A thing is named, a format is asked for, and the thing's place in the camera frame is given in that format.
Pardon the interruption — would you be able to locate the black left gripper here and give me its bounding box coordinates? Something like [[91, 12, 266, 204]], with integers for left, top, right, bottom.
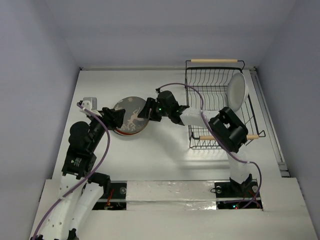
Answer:
[[87, 106, 125, 152]]

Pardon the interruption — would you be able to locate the red and teal plate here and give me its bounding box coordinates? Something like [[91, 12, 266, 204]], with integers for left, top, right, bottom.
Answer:
[[114, 128, 144, 136]]

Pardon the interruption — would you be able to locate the dark green marbled plate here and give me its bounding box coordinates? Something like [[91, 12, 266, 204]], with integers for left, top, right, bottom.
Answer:
[[114, 96, 149, 133]]

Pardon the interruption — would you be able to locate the light green plate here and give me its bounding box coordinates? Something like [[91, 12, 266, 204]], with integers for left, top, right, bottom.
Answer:
[[131, 121, 149, 134]]

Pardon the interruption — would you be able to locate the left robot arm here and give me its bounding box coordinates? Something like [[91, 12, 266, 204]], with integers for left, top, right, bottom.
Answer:
[[31, 101, 126, 240]]

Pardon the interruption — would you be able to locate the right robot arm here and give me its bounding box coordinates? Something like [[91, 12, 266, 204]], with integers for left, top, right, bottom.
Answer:
[[138, 90, 252, 196]]

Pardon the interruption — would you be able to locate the pale blue-grey plate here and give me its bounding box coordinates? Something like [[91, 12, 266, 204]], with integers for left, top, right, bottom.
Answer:
[[226, 72, 249, 112]]

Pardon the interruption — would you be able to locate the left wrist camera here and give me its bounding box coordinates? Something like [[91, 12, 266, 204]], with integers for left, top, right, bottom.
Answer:
[[78, 97, 98, 112]]

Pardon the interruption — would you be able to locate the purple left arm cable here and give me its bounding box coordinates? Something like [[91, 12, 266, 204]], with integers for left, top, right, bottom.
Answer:
[[29, 101, 112, 238]]

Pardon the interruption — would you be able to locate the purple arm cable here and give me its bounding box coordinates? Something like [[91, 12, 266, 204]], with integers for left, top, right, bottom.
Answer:
[[158, 82, 262, 210], [29, 101, 112, 238]]

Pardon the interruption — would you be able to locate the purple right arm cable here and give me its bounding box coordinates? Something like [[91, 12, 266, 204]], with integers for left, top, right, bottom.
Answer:
[[158, 82, 262, 210]]

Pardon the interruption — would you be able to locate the black wire dish rack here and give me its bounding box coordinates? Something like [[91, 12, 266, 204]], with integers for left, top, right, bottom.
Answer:
[[185, 65, 266, 152]]

